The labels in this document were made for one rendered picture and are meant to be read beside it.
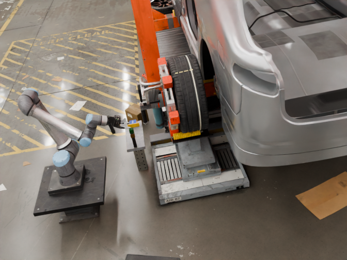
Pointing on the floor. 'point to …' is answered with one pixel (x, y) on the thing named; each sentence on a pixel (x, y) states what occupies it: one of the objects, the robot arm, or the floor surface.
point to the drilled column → (141, 160)
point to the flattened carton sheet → (326, 196)
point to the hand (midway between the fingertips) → (128, 126)
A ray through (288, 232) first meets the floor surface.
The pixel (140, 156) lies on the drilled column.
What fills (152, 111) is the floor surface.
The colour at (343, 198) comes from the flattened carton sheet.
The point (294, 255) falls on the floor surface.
